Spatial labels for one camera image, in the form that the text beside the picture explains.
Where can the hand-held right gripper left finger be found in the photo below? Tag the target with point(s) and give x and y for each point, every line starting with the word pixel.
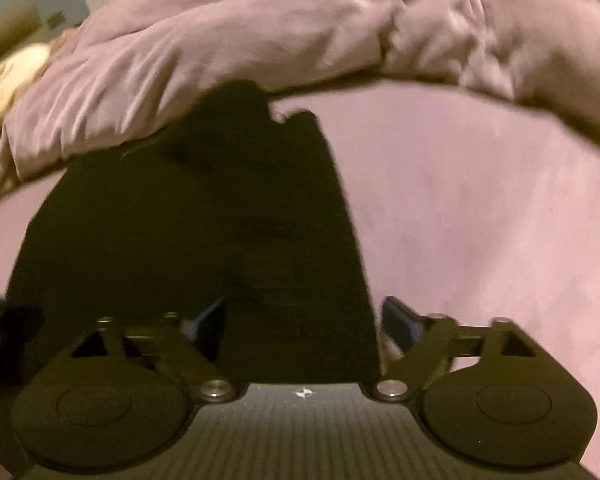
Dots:
pixel 206 321

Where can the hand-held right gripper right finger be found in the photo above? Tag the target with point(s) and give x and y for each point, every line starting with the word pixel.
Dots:
pixel 399 321

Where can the black pants with white stripe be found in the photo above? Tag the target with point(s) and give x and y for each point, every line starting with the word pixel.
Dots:
pixel 180 235

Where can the pink bed sheet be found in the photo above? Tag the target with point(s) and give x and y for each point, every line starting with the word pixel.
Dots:
pixel 480 240

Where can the cream pillow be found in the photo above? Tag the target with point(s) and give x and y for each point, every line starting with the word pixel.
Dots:
pixel 10 85

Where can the pink crumpled duvet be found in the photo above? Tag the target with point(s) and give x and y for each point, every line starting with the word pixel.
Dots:
pixel 260 35

